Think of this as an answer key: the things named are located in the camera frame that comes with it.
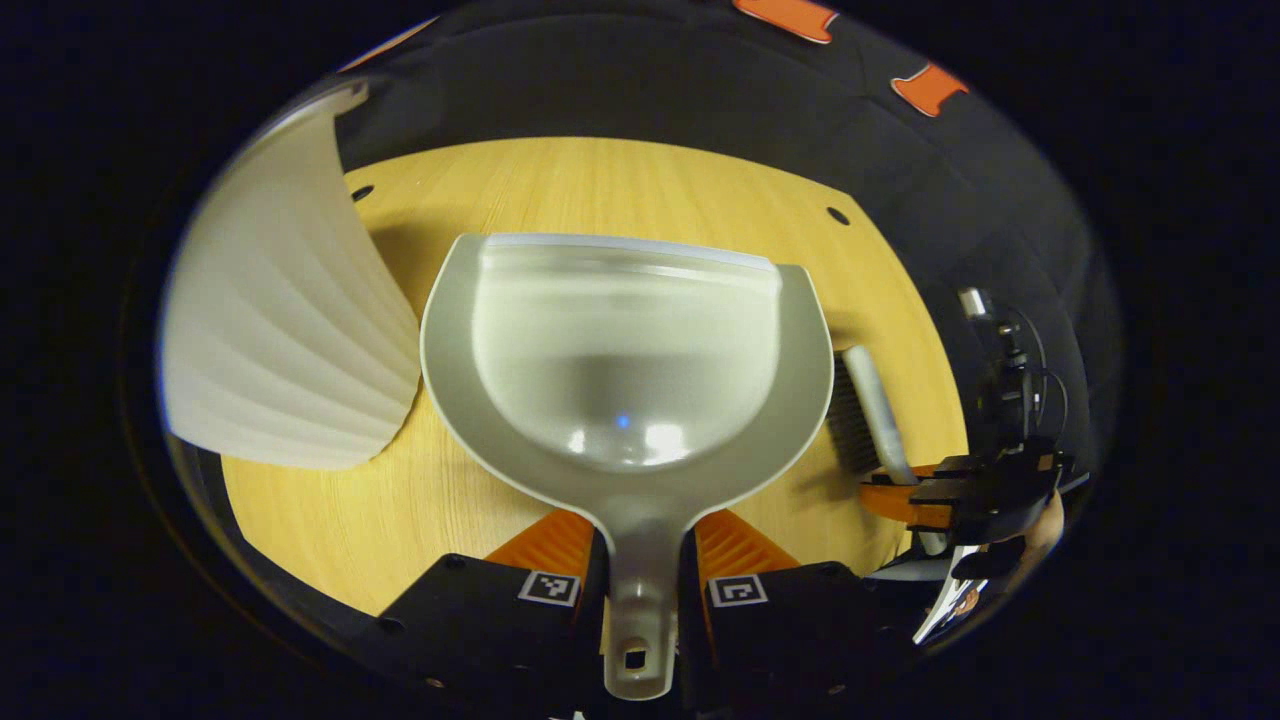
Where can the white ribbed garbage bin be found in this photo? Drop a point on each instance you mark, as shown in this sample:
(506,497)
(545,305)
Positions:
(280,330)

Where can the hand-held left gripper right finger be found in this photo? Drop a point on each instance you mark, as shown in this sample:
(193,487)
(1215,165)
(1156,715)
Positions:
(695,630)

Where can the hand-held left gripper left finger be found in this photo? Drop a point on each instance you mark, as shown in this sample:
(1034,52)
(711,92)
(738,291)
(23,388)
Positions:
(590,600)

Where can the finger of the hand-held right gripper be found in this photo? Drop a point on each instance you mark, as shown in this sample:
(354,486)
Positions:
(990,510)
(1000,465)

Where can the grey plastic dustpan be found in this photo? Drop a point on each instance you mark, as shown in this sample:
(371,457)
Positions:
(625,350)

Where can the small grey broom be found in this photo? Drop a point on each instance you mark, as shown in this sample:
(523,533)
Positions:
(880,400)

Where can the white printed sheet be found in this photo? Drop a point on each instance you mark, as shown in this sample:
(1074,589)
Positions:
(945,600)

